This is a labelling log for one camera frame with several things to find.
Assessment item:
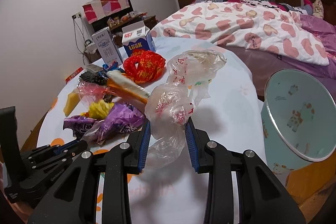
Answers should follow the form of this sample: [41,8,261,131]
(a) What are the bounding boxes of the pink plastic bag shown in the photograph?
[75,81,108,107]

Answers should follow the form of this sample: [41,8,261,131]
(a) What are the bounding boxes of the blue Look milk carton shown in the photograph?
[122,21,156,57]

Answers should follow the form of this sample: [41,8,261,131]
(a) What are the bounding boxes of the black scouring pad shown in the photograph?
[79,71,108,86]

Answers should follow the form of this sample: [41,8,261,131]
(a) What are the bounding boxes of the yellow plastic bag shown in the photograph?
[80,100,114,121]

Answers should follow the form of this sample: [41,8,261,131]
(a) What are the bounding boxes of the purple bed cover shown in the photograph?
[226,15,335,97]

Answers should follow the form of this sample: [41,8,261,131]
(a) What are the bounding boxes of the wooden tv cabinet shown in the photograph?
[92,20,156,65]

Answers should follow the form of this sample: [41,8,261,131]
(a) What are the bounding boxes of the small flat packet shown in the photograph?
[85,64,104,73]

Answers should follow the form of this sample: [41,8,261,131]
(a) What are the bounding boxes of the light blue trash bin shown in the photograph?
[261,69,335,184]

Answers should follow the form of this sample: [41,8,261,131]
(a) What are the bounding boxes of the television with patchwork cover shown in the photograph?
[83,0,133,24]

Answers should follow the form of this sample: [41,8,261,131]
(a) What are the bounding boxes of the clear plastic bag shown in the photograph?
[145,50,227,169]

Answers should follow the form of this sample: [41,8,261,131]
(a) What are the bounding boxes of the blue snack wrapper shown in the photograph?
[102,61,125,73]

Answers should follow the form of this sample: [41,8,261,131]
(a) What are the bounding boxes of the orange white snack wrapper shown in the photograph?
[106,70,150,104]

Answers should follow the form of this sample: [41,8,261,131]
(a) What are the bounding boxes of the heart print white quilt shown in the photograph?
[150,0,330,67]

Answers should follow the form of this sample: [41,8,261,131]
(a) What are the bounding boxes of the red foil gift bag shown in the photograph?
[123,51,166,84]

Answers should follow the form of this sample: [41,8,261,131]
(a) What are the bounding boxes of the white fruit print tablecloth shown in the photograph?
[36,36,268,224]

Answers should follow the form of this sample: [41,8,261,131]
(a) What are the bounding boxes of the wooden bed headboard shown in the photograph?
[309,0,336,25]

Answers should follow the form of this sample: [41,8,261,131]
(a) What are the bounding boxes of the floral pillow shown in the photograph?
[313,0,324,19]

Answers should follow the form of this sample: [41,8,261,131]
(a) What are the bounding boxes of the yellow sponge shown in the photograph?
[63,92,80,117]

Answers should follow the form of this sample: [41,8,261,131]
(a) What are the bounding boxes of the purple plastic bag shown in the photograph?
[63,102,145,144]

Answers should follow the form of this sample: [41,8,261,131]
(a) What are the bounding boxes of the wall power socket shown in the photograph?
[72,12,82,20]

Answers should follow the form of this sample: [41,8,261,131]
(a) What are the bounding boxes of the tall white milk carton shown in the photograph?
[92,27,123,66]

